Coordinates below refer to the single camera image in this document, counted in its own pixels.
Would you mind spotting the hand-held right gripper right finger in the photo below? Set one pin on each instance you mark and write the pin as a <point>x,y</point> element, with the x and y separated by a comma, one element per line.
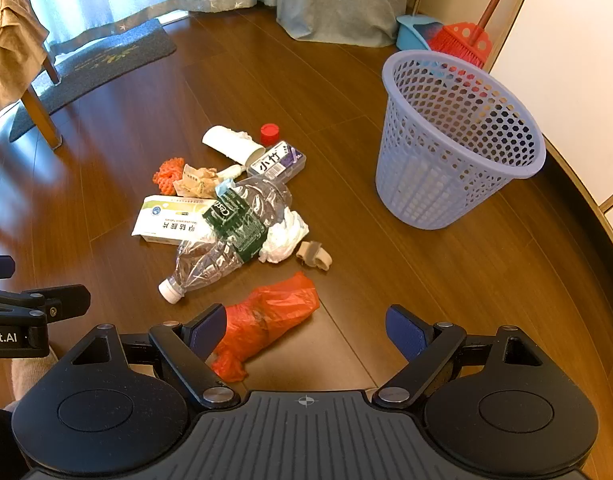
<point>406,332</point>

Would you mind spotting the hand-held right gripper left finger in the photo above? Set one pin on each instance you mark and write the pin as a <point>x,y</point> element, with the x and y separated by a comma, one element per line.
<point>209,330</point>

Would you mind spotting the clear plastic bottle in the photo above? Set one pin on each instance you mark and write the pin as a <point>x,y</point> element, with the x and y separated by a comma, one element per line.
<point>211,260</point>

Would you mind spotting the orange plastic bag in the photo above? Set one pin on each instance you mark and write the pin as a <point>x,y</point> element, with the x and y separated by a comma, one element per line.
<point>276,310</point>

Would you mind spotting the white green medicine box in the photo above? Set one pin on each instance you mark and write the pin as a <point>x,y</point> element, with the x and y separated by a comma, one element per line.
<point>166,220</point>

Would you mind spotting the white tissue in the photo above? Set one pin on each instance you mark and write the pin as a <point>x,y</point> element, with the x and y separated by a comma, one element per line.
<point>286,235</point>

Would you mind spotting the lavender plastic mesh basket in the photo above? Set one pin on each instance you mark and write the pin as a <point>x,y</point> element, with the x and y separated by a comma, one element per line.
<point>416,195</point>

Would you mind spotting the brown paper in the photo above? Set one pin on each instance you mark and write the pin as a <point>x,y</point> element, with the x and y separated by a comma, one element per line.
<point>196,182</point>

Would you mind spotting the orange foam net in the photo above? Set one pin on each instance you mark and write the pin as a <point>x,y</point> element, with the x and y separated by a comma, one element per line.
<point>167,175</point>

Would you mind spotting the white tube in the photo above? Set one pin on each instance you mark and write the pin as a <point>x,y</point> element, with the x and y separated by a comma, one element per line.
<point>231,171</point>

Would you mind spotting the clear plastic box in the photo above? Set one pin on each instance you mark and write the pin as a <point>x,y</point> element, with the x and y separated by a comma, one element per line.
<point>276,162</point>

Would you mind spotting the white paper cup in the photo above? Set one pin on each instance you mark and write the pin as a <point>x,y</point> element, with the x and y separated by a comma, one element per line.
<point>226,142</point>

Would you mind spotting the person's foot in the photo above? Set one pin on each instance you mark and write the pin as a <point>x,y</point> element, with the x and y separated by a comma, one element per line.
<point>31,375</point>

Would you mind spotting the wooden chair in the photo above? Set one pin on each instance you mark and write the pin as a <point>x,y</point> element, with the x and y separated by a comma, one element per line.
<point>42,122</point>

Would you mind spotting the red bottle cap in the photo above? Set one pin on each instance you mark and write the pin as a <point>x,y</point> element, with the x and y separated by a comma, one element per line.
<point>270,134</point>

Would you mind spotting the grey door mat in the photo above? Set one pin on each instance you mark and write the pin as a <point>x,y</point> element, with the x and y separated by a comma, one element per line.
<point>101,60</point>

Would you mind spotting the brown quilted chair cover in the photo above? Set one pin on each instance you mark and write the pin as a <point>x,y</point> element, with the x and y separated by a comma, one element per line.
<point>11,35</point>

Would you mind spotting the red broom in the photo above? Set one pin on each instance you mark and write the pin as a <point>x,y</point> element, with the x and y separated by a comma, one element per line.
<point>461,42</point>

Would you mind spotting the blue dustpan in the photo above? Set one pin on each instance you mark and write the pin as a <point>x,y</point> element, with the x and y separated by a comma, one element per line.
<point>411,30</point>

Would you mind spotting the white closet door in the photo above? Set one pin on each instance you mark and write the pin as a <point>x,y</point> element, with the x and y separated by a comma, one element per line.
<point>561,60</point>

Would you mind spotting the blue star curtain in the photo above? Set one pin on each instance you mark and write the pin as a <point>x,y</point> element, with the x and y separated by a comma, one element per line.
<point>336,0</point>

